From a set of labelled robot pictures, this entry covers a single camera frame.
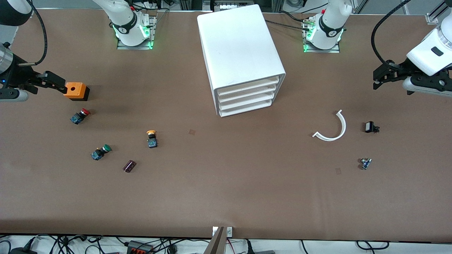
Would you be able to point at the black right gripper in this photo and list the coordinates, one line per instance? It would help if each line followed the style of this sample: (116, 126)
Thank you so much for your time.
(18, 74)

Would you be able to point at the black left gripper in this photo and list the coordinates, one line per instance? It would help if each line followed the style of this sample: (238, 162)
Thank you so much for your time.
(400, 69)

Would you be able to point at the yellow push button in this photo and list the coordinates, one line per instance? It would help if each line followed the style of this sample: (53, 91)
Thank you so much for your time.
(152, 141)

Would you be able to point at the white plastic drawer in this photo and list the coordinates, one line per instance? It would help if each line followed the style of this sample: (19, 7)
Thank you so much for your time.
(247, 94)
(247, 108)
(247, 86)
(247, 101)

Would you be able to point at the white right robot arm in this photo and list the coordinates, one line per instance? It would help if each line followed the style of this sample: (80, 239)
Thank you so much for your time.
(129, 24)

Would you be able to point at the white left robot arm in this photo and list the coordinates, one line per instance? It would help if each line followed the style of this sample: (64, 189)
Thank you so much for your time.
(328, 24)

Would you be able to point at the red push button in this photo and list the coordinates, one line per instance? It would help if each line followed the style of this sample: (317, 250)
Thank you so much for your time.
(79, 116)

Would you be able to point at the green push button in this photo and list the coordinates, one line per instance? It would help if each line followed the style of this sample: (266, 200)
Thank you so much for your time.
(100, 152)

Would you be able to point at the white drawer cabinet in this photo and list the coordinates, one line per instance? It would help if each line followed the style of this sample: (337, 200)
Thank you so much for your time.
(236, 46)

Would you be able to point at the small blue electronic component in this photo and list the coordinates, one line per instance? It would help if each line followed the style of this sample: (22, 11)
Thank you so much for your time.
(366, 164)

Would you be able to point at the dark purple cylindrical capacitor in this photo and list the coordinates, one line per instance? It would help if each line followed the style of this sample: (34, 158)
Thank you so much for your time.
(129, 166)

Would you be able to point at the black power adapter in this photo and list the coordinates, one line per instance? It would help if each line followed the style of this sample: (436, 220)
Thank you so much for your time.
(21, 251)

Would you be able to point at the black orange power strip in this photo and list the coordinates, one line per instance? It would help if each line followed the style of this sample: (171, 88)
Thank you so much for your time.
(139, 248)

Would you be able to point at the black plug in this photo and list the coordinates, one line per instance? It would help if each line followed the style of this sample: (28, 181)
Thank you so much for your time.
(248, 247)

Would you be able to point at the orange button enclosure box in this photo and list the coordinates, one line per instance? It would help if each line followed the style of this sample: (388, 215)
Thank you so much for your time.
(74, 90)

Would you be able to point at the black rectangular switch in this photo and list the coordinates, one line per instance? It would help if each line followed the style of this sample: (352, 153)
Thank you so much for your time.
(369, 127)

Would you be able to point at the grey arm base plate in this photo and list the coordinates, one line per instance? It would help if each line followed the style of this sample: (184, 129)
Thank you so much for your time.
(333, 51)
(123, 47)

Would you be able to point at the white curved plastic bracket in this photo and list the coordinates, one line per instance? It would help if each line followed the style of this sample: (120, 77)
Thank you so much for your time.
(343, 127)

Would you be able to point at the aluminium profile bracket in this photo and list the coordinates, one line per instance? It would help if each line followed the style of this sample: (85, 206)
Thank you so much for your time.
(436, 16)

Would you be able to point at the aluminium frame post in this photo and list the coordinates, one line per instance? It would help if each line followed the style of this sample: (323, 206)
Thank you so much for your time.
(185, 4)

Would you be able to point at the white small bracket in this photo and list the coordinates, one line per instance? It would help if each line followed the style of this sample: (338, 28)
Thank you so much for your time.
(229, 231)

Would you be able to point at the grey slanted post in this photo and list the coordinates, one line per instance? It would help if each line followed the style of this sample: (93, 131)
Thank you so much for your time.
(216, 245)

